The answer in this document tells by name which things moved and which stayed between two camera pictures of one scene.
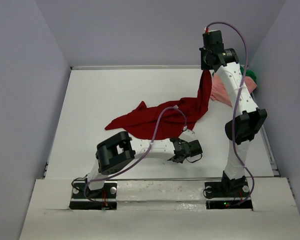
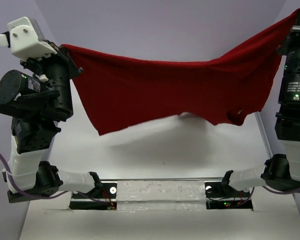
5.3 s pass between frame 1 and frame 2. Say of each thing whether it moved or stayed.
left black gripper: moved
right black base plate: stayed
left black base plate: stayed
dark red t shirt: moved
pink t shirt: moved
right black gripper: moved
